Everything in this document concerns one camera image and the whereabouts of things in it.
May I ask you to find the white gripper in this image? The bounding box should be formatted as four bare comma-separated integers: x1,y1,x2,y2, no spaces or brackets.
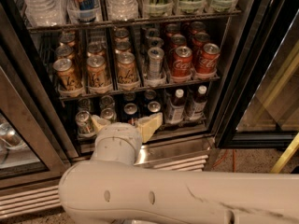
91,112,163,165

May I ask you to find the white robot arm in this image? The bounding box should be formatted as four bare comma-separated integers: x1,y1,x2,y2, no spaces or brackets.
59,122,299,224

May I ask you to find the front left blue can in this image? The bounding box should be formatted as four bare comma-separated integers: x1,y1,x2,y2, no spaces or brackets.
123,103,139,125

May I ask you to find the front right blue can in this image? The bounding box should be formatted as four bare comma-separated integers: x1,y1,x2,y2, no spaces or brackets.
147,101,162,116

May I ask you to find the front left silver can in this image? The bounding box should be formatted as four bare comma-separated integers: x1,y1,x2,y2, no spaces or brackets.
75,110,94,134

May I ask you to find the front right orange can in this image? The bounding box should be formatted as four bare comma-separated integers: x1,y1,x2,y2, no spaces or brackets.
117,52,137,84

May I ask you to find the front middle orange can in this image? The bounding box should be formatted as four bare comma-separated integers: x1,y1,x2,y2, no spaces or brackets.
87,55,109,88

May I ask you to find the front left orange can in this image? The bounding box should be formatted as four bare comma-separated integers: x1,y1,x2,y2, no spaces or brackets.
53,58,82,91

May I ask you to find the silver slim can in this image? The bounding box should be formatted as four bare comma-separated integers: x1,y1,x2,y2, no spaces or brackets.
148,47,164,79

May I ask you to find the second row right orange can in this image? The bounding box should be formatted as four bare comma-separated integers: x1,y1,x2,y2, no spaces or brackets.
115,41,132,54

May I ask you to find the stainless steel fridge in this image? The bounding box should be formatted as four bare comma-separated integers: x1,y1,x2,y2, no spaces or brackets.
0,0,269,217

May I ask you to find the front left red cola can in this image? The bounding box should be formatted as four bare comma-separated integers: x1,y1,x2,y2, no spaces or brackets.
171,46,192,77

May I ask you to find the red cola can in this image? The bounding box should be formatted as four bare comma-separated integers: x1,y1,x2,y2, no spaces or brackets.
171,46,192,77
195,43,221,75

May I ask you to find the second row left orange can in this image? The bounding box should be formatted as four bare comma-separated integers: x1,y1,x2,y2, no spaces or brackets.
55,45,76,61

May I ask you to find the closed glass fridge door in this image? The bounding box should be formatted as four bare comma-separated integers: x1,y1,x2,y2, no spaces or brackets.
0,49,70,190

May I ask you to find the second row left cola can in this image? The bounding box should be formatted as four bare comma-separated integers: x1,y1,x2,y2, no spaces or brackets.
169,35,187,51

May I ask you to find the second row cola can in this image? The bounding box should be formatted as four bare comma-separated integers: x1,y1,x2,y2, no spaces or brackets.
192,32,210,52
169,35,187,51

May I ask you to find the front right red cola can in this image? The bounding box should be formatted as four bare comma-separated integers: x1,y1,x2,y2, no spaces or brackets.
195,43,221,75

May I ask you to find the second row right cola can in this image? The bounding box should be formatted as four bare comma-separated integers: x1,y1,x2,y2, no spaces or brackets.
192,32,210,52

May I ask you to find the blue energy drink can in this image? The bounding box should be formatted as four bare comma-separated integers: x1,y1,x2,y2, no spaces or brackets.
71,0,99,23

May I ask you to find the open glass fridge door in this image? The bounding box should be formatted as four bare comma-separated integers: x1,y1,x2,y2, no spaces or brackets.
215,0,299,149

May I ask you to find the left dark juice bottle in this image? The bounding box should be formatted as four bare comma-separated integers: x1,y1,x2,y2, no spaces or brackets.
165,89,186,124

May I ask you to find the dark juice bottle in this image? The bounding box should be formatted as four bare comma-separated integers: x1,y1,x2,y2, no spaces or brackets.
165,89,186,124
186,85,207,120

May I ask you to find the right dark juice bottle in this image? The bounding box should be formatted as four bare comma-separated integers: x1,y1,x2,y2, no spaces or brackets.
186,85,207,120

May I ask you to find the orange power cable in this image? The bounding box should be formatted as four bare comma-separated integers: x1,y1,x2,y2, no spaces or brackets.
212,148,237,174

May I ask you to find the yellow black cart frame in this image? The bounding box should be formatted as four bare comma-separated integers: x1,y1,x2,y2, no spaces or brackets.
270,133,299,174

